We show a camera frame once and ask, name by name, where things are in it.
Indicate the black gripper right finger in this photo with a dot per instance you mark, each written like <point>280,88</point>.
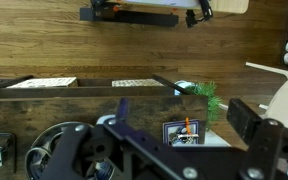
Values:
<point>267,150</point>

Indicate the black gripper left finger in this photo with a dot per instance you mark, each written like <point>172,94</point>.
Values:
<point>84,156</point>

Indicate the square blue tray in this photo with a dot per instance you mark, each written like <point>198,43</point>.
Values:
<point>170,128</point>

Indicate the white chair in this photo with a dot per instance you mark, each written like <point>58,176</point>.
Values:
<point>287,100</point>

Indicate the dark wooden console table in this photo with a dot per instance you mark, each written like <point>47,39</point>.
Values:
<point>34,113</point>

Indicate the black L-shaped hex key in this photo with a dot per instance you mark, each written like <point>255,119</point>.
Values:
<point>12,146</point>

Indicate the small green floor plant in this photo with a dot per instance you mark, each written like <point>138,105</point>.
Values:
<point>207,96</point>

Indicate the key bunch with orange tag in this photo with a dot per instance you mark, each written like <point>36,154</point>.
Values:
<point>185,136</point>

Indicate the woven basket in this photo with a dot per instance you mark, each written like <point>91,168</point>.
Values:
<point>44,82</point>
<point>137,82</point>

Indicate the pale round plant pot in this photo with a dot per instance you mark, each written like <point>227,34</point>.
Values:
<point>182,85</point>

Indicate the black flat base bar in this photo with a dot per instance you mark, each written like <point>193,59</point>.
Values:
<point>134,16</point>

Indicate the light wooden board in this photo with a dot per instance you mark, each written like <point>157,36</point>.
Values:
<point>230,5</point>

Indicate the black clamp mount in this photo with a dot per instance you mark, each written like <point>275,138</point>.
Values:
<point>197,15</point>

